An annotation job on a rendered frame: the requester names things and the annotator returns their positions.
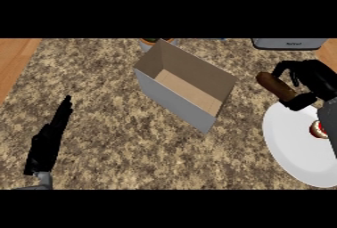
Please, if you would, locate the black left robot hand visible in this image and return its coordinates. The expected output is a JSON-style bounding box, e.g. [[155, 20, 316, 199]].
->
[[22, 94, 75, 176]]

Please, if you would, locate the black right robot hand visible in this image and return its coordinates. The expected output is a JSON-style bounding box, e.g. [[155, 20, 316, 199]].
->
[[270, 59, 337, 112]]

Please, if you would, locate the brown sweet potato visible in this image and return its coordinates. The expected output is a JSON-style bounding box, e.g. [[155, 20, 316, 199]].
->
[[255, 71, 298, 102]]

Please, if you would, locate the white round plate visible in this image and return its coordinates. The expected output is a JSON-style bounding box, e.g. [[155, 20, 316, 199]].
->
[[259, 101, 337, 189]]

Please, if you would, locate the open cardboard box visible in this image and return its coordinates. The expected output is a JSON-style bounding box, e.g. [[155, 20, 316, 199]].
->
[[132, 38, 237, 134]]

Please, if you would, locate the pale grey appliance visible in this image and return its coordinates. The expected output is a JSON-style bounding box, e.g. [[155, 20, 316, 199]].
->
[[249, 37, 329, 51]]

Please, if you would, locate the red and white can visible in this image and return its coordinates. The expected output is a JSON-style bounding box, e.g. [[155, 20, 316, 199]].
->
[[307, 119, 329, 140]]

